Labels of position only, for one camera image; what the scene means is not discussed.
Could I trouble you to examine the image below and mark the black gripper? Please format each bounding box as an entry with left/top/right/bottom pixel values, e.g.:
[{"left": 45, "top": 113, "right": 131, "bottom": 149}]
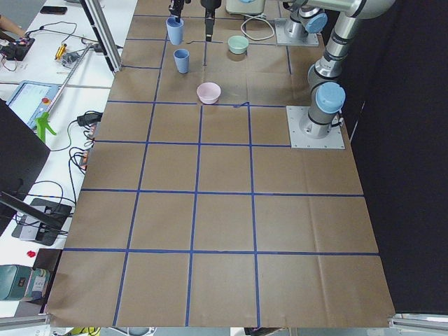
[{"left": 169, "top": 0, "right": 221, "bottom": 42}]

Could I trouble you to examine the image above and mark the blue cup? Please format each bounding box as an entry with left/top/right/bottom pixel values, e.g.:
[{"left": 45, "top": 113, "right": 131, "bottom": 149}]
[
  {"left": 166, "top": 16, "right": 184, "bottom": 46},
  {"left": 174, "top": 49, "right": 190, "bottom": 74}
]

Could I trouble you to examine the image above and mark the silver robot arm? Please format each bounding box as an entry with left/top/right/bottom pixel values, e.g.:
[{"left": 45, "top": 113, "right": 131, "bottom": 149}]
[
  {"left": 168, "top": 1, "right": 328, "bottom": 43},
  {"left": 283, "top": 0, "right": 394, "bottom": 139}
]

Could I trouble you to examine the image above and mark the cream toaster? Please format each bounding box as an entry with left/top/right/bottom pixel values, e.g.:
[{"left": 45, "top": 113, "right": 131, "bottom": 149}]
[{"left": 225, "top": 0, "right": 265, "bottom": 15}]

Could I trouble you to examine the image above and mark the green bowl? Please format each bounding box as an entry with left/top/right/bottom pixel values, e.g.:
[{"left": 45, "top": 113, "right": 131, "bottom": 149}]
[{"left": 227, "top": 35, "right": 249, "bottom": 55}]

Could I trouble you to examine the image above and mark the pink bowl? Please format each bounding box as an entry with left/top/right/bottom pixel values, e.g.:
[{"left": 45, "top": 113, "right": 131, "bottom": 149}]
[{"left": 197, "top": 82, "right": 221, "bottom": 104}]

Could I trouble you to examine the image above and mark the yellow screwdriver tool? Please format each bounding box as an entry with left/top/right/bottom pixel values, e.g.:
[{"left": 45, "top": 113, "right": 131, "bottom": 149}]
[{"left": 55, "top": 43, "right": 67, "bottom": 60}]

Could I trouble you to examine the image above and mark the black smartphone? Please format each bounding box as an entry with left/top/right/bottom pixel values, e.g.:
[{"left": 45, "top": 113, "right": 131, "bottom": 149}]
[{"left": 39, "top": 6, "right": 68, "bottom": 15}]

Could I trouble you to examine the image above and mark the black power adapter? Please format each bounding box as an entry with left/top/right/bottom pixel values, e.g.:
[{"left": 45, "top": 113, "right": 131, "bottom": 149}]
[{"left": 76, "top": 111, "right": 103, "bottom": 126}]

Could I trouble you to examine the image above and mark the teach pendant tablet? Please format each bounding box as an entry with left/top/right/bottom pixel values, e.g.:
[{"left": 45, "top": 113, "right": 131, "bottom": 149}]
[{"left": 6, "top": 80, "right": 60, "bottom": 124}]

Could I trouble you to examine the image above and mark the green plastic clamp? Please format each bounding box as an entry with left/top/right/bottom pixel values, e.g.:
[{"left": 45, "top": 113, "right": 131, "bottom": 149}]
[{"left": 35, "top": 112, "right": 57, "bottom": 143}]

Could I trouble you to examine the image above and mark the brown paper table cover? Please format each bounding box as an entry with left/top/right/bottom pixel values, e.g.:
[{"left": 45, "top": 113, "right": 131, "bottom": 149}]
[{"left": 47, "top": 1, "right": 394, "bottom": 328}]

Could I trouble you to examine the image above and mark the black monitor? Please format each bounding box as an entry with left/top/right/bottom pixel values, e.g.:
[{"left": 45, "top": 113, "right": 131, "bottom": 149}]
[{"left": 1, "top": 100, "right": 50, "bottom": 232}]

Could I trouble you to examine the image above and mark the black docking hub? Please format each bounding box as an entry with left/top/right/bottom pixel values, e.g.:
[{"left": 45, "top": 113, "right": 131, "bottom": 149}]
[{"left": 11, "top": 198, "right": 72, "bottom": 246}]

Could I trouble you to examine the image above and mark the white toaster power cord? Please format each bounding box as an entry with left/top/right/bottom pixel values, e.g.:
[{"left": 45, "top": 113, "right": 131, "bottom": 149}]
[{"left": 240, "top": 13, "right": 275, "bottom": 42}]

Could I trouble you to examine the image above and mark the aluminium frame post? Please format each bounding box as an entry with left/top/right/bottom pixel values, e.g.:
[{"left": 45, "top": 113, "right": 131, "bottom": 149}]
[{"left": 80, "top": 0, "right": 122, "bottom": 74}]

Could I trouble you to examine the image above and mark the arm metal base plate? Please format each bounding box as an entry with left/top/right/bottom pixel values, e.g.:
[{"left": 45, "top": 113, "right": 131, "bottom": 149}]
[
  {"left": 286, "top": 106, "right": 345, "bottom": 150},
  {"left": 274, "top": 18, "right": 319, "bottom": 47}
]

